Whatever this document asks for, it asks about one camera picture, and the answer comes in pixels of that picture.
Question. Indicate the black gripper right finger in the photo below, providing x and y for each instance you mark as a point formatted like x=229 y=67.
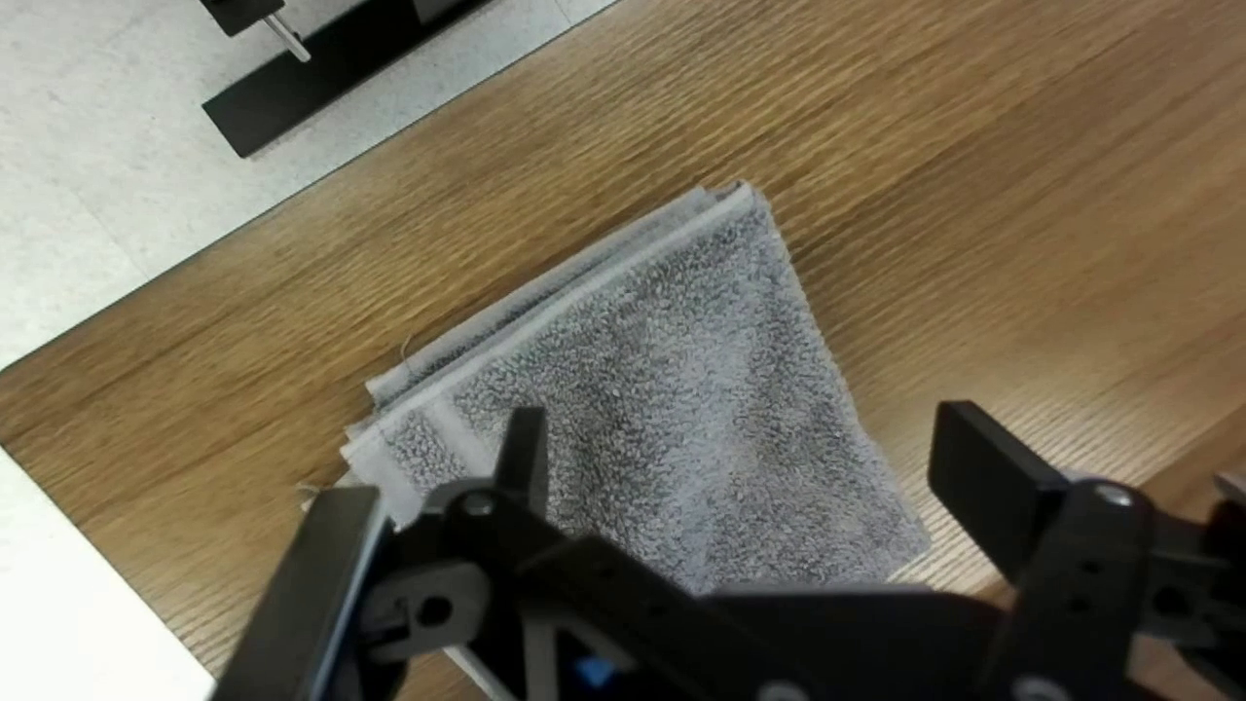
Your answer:
x=996 y=480

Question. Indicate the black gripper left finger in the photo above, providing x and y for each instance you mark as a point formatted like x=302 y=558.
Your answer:
x=519 y=518

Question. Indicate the grey towel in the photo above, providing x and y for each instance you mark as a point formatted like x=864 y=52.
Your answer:
x=676 y=392

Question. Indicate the black robot stand frame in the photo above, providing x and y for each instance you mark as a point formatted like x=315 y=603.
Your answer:
x=325 y=80

